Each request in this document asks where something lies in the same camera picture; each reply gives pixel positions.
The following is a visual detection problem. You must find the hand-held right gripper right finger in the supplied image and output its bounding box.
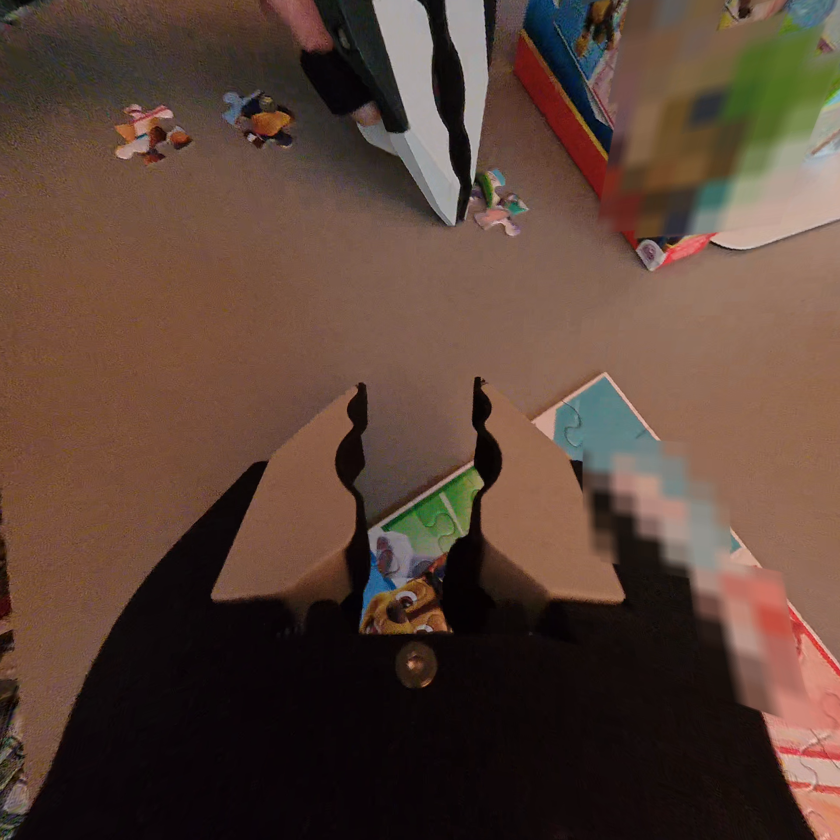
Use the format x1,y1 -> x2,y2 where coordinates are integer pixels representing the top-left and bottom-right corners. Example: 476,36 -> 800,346
446,377 -> 626,635

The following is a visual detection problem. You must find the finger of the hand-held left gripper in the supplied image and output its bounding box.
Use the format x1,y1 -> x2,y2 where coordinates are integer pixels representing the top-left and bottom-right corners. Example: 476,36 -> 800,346
371,0 -> 474,227
453,0 -> 497,221

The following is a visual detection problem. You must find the blue orange puzzle piece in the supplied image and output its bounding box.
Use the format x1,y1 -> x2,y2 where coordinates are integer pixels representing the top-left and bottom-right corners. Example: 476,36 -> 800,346
222,91 -> 296,150

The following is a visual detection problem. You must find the orange white puzzle piece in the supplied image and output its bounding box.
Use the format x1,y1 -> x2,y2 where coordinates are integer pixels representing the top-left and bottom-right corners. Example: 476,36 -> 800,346
114,104 -> 193,165

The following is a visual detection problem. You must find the pastel green purple puzzle piece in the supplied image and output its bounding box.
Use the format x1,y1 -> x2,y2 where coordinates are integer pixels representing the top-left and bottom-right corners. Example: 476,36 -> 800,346
469,168 -> 530,238

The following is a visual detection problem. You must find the colourful puzzle box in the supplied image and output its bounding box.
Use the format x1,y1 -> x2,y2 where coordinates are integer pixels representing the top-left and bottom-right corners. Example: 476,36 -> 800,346
514,0 -> 840,272

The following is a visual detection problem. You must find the assembled cartoon jigsaw puzzle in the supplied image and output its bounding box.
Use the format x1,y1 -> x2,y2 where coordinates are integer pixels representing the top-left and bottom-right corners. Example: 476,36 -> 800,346
360,372 -> 840,840

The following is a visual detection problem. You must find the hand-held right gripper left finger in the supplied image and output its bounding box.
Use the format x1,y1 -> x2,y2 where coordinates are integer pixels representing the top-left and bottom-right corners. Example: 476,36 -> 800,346
211,382 -> 372,632

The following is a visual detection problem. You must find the white board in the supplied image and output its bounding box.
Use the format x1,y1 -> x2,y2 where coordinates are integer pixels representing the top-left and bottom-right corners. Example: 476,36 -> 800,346
710,213 -> 840,252

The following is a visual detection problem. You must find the person's left hand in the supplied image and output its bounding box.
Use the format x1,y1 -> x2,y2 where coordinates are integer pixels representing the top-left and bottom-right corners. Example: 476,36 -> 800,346
259,0 -> 336,55

